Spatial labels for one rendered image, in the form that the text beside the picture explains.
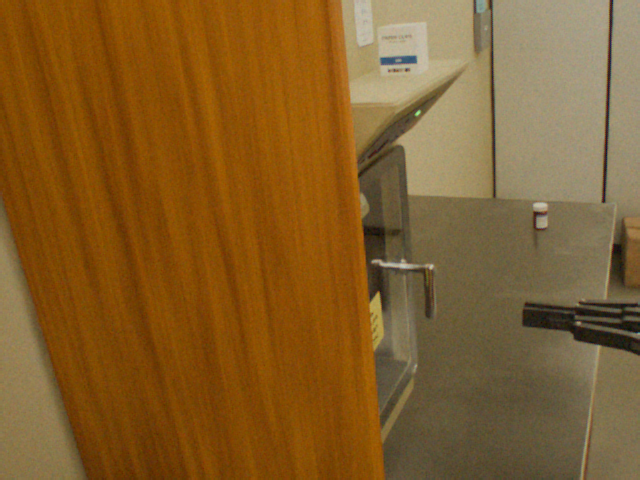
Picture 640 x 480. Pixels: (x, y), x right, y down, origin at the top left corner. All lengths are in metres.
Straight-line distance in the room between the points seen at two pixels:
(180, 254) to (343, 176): 0.23
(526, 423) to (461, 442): 0.12
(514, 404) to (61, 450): 0.73
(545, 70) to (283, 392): 3.19
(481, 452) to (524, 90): 2.95
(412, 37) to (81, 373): 0.63
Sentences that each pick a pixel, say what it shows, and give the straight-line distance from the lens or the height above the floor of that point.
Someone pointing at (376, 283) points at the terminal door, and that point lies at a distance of 0.92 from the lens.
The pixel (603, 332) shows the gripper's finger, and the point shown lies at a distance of 0.95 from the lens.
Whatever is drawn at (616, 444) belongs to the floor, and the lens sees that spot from 2.61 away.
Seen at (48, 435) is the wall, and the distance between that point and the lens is 1.09.
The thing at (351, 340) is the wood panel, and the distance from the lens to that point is 0.68.
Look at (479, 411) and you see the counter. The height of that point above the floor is 0.94.
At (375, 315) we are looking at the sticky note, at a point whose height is 1.18.
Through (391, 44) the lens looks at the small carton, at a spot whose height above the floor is 1.55.
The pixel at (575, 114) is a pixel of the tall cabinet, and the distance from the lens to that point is 3.81.
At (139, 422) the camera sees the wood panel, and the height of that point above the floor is 1.10.
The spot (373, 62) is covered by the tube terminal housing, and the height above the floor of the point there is 1.52.
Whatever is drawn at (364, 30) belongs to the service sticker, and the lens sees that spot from 0.89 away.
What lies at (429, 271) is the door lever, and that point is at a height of 1.20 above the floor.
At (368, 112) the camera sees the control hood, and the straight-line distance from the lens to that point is 0.66.
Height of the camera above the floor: 1.63
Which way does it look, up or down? 21 degrees down
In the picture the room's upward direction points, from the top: 6 degrees counter-clockwise
